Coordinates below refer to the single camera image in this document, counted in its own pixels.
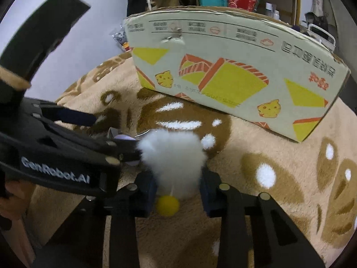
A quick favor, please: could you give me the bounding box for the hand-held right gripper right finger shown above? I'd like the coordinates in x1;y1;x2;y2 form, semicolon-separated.
199;170;325;268

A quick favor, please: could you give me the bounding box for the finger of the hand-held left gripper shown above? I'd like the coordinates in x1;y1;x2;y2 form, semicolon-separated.
53;124;143;163
42;107;98;127

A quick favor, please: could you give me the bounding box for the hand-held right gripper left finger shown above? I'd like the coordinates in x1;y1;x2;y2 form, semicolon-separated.
36;172;158;268

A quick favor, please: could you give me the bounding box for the small purple plush piece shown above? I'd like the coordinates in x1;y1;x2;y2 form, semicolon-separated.
107;128;141;166

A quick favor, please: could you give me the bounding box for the white duck plush toy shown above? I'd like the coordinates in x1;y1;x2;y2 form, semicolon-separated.
137;129;209;218

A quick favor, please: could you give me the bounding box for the printed cardboard box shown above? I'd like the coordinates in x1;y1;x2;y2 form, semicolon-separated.
123;6;351;143

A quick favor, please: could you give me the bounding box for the person's left hand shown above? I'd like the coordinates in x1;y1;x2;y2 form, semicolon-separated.
0;180;35;221

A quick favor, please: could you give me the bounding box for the plastic bag of items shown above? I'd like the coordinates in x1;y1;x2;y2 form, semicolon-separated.
113;29;131;52

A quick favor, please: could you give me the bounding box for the white cart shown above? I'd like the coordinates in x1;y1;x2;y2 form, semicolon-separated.
305;24;336;52

